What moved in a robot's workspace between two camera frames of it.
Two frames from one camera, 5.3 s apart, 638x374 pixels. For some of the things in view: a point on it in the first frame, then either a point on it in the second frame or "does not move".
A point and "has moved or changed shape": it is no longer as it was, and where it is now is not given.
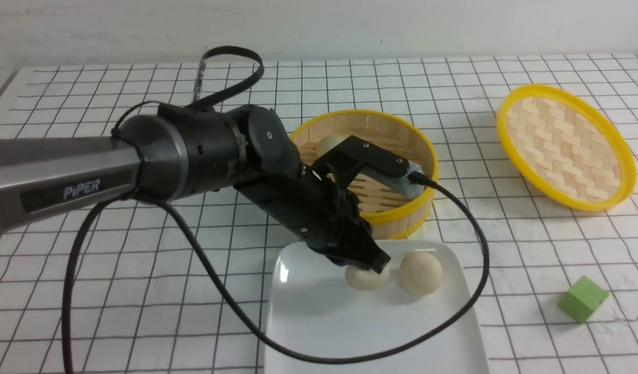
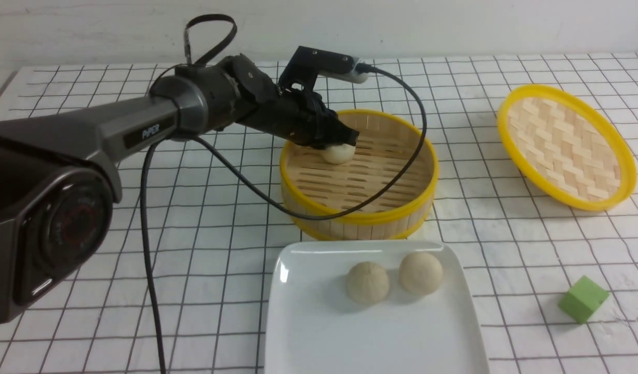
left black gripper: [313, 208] → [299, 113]
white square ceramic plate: [312, 310] does not move
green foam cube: [583, 300] does not move
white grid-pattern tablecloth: [180, 282] does not move
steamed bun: [366, 280] has moved or changed shape
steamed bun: [420, 274] does not move
